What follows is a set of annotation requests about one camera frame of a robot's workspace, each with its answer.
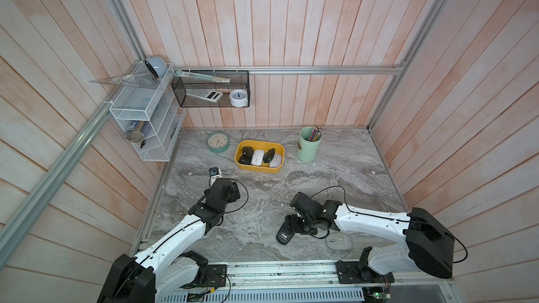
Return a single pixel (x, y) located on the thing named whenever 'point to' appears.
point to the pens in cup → (316, 134)
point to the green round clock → (218, 142)
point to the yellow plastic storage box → (262, 144)
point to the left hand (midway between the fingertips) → (227, 188)
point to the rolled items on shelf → (137, 130)
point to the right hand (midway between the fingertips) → (289, 228)
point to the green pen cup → (309, 143)
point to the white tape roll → (238, 98)
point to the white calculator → (209, 95)
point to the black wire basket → (239, 80)
